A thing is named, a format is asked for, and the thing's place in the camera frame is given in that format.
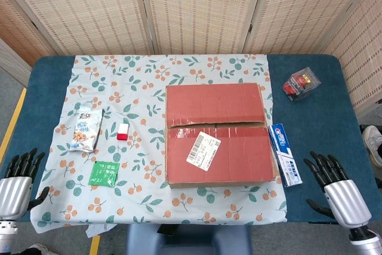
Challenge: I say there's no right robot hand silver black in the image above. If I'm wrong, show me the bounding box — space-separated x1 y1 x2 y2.
303 150 373 232

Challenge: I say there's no red taped cardboard box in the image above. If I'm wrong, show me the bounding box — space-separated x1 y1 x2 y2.
164 82 281 189

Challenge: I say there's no blue white toothpaste box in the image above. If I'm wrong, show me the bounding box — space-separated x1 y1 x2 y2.
267 123 303 189

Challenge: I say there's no woven folding screen panel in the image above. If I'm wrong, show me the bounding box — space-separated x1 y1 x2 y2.
137 0 266 56
0 38 32 88
0 0 156 56
321 0 382 118
243 0 381 56
0 0 65 67

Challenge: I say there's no white sneaker with dark marks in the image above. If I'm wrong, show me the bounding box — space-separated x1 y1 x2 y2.
20 243 50 255

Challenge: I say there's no floral print tablecloth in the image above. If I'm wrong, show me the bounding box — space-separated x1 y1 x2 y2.
29 54 288 235

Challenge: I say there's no silver snack bag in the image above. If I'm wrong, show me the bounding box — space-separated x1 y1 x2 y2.
70 102 104 153

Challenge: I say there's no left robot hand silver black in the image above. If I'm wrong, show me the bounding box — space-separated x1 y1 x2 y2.
0 147 50 222

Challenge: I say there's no small red white box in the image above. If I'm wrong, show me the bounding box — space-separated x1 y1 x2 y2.
116 122 130 142

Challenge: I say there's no green sachet packet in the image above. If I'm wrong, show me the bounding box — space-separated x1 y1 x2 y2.
88 161 121 188

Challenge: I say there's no red item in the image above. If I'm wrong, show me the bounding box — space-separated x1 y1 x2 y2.
282 68 322 103

